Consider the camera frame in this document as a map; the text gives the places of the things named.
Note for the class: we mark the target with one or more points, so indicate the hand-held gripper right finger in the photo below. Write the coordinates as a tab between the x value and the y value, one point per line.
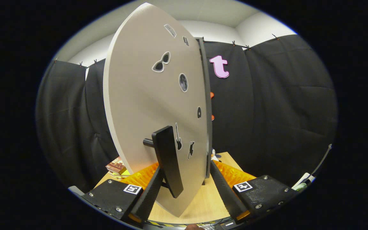
225	195

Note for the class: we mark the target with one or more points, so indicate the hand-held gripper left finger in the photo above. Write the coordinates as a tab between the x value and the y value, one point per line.
147	198

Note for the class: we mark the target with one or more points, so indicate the dark grey shoe cabinet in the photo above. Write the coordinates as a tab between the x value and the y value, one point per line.
208	95

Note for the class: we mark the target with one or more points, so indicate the beige shoe cabinet door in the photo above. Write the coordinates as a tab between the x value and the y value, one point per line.
139	95

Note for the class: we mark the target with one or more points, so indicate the yellow cover book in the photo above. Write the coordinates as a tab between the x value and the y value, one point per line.
126	173

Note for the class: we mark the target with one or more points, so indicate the thin beige book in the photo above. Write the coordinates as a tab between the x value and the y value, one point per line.
115	175

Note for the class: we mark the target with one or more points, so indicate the brown cover book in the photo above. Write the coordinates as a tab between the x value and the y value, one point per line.
116	166

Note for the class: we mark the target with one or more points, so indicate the white green object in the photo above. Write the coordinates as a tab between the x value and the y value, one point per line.
302	183

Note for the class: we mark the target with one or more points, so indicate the black backdrop cloth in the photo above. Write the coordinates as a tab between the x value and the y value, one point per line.
283	111

